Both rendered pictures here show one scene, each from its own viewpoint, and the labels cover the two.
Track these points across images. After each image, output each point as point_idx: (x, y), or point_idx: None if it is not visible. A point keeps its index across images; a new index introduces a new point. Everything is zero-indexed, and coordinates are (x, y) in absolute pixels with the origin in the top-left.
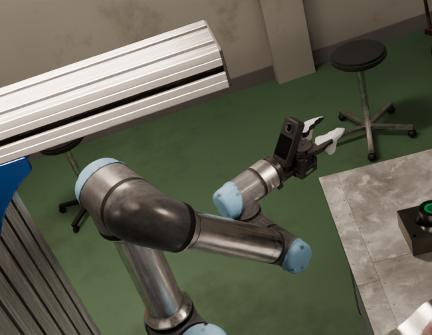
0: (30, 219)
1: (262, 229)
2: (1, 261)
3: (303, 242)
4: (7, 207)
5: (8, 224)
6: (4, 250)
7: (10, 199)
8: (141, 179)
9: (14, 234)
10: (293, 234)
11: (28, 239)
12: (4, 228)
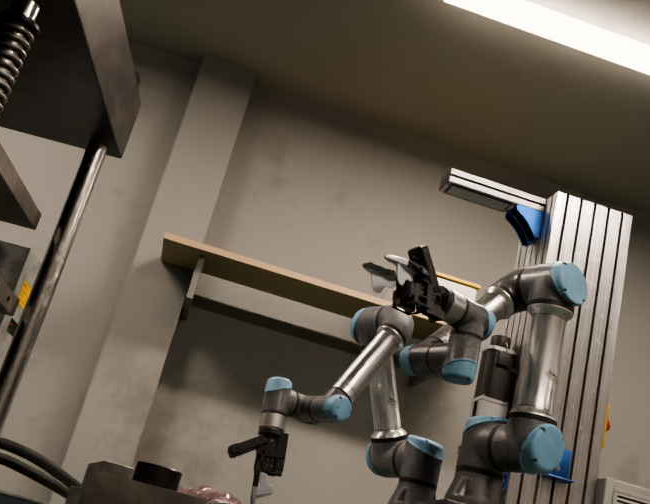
0: (545, 260)
1: (442, 326)
2: (526, 257)
3: (407, 346)
4: (516, 232)
5: (536, 250)
6: (529, 255)
7: (514, 229)
8: (523, 267)
9: (535, 256)
10: (416, 346)
11: (538, 264)
12: (534, 250)
